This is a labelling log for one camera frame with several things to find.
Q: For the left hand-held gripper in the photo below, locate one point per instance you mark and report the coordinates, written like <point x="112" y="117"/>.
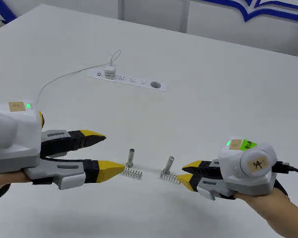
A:
<point x="13" y="134"/>

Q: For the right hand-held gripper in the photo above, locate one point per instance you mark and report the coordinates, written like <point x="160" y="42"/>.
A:
<point x="248" y="168"/>

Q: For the small metal coil spring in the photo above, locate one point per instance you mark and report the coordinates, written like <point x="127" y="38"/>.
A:
<point x="169" y="177"/>
<point x="132" y="173"/>

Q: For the metal pin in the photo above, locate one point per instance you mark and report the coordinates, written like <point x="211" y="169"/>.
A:
<point x="169" y="164"/>
<point x="130" y="157"/>

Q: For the person's left forearm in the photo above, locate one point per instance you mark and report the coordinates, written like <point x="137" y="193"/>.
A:
<point x="7" y="179"/>

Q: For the person's right forearm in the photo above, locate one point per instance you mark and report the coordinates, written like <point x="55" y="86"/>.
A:
<point x="278" y="213"/>

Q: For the white cube charger plug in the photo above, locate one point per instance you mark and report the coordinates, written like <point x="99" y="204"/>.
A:
<point x="109" y="71"/>

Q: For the white recessed power strip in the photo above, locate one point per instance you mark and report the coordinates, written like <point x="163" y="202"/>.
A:
<point x="136" y="80"/>

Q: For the blue white wall emblem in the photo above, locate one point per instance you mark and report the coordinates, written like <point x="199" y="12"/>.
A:
<point x="263" y="11"/>

